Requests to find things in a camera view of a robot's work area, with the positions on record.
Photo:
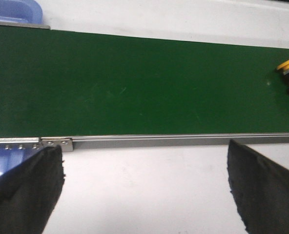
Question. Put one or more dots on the green conveyor belt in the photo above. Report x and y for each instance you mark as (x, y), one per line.
(60, 83)

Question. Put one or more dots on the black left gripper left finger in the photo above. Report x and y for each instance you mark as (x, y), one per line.
(30, 191)

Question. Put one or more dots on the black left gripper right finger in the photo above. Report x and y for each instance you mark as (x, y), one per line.
(260, 188)

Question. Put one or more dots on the aluminium conveyor frame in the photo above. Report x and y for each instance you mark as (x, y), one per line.
(69, 143)

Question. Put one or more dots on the blue plastic bin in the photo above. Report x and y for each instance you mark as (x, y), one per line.
(21, 11)

